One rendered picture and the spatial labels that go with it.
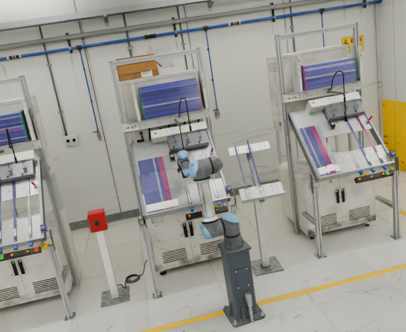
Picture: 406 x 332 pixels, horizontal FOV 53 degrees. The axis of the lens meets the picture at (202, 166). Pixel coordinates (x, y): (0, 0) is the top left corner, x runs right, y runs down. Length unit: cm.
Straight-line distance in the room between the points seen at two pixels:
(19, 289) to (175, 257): 133
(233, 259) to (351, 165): 141
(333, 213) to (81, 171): 294
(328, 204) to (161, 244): 158
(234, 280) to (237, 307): 21
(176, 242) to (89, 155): 190
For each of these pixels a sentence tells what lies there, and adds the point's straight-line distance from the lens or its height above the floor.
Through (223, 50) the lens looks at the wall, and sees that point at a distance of 514.
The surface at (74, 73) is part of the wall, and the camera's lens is 502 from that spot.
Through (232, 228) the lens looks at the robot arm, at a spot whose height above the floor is 71.
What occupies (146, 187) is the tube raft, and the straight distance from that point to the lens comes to 335.
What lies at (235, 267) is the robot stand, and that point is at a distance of 290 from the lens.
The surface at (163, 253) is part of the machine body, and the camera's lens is 373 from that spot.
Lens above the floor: 186
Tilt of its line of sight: 15 degrees down
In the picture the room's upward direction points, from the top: 9 degrees counter-clockwise
